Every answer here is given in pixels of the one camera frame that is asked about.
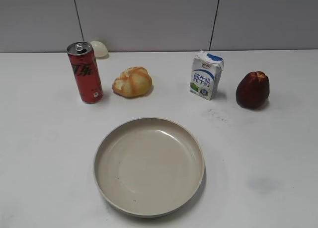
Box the orange bread roll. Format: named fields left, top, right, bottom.
left=112, top=67, right=153, bottom=97

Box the white egg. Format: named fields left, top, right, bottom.
left=90, top=40, right=109, bottom=59

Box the red cola can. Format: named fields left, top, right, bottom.
left=67, top=41, right=103, bottom=104

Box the dark red wax apple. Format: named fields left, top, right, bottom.
left=236, top=71, right=270, bottom=109

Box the white blue milk carton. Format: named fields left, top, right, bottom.
left=189, top=51, right=224, bottom=100

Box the beige round plate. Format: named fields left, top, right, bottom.
left=93, top=118, right=205, bottom=218

